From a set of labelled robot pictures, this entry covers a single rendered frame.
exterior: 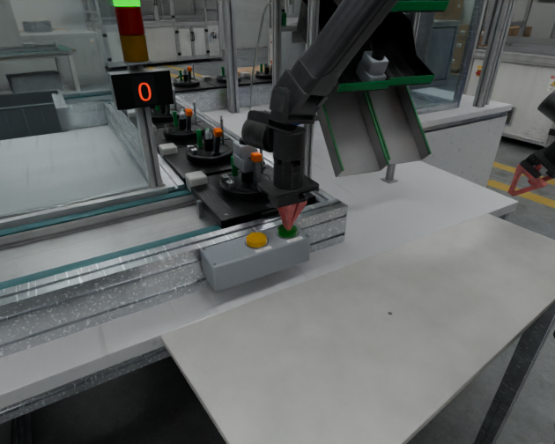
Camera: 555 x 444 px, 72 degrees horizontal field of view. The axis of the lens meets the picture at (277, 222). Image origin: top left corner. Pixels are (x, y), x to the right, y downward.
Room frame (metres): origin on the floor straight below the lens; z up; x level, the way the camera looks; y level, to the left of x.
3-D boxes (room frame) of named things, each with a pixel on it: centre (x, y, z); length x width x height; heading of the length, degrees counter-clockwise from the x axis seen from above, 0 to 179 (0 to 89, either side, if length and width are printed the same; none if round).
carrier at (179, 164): (1.08, 0.20, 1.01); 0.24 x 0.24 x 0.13; 30
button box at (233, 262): (0.63, 0.04, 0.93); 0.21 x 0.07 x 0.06; 120
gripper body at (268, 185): (0.66, -0.02, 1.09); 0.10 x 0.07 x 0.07; 119
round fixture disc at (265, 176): (0.86, 0.07, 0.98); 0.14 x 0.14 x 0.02
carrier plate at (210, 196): (0.86, 0.07, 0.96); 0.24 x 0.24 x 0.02; 30
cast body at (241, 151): (0.87, 0.08, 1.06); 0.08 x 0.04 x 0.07; 29
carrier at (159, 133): (1.30, 0.32, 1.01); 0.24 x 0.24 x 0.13; 30
